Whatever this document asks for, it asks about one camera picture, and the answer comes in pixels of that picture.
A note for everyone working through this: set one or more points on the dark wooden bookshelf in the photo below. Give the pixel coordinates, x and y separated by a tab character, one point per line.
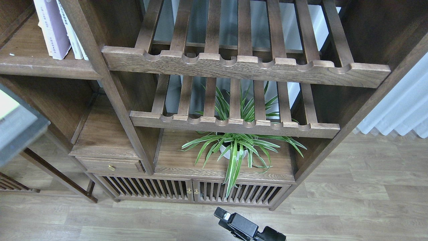
315	68

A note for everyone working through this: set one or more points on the white book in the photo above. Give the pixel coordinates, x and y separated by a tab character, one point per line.
85	57
70	33

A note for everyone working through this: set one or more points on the colourful 300 paperback book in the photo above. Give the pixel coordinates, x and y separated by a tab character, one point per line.
37	4

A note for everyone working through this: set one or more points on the black and yellow book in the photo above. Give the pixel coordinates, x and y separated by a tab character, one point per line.
20	125

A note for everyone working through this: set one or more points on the white book left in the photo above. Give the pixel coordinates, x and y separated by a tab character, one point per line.
70	33

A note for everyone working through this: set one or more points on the white plant pot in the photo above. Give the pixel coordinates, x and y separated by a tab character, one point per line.
226	149

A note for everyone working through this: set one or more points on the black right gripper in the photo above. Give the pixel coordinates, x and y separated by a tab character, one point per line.
242	229

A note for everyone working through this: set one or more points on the white book right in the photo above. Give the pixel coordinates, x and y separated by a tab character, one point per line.
85	57

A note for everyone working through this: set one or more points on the white curtain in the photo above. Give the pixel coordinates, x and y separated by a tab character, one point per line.
405	108

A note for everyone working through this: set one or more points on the green spider plant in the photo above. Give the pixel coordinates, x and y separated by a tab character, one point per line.
256	148

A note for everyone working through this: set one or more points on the pale purple book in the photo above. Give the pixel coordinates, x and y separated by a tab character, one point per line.
55	28

